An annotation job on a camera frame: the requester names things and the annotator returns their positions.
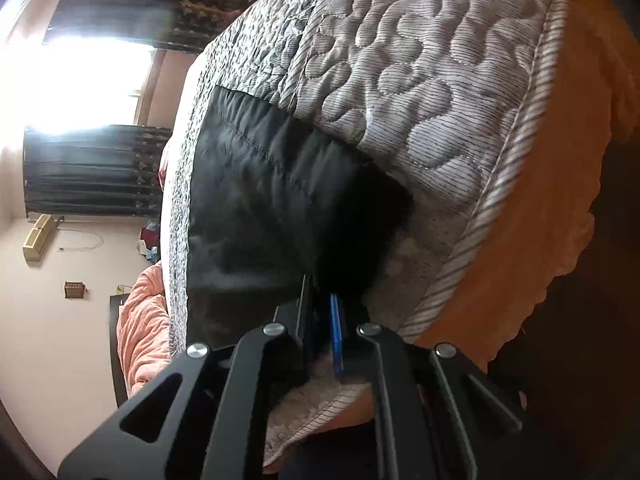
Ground wall air conditioner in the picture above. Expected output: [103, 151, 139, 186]
[22, 214, 64, 262]

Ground dark green left curtain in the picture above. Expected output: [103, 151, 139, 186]
[23, 125, 171, 218]

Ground small brown wall box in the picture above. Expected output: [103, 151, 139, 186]
[63, 281, 87, 299]

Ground pink fleece blanket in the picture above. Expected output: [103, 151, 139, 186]
[116, 262, 171, 398]

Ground dark green right curtain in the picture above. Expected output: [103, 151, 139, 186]
[44, 0, 256, 54]

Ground dark wooden headboard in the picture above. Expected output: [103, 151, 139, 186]
[108, 294, 128, 406]

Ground dark green curtain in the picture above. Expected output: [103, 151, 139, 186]
[23, 125, 171, 218]
[44, 0, 256, 54]

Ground black pants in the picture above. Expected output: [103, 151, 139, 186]
[186, 88, 413, 348]

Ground grey quilted bedspread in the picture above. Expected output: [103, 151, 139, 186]
[159, 0, 573, 468]

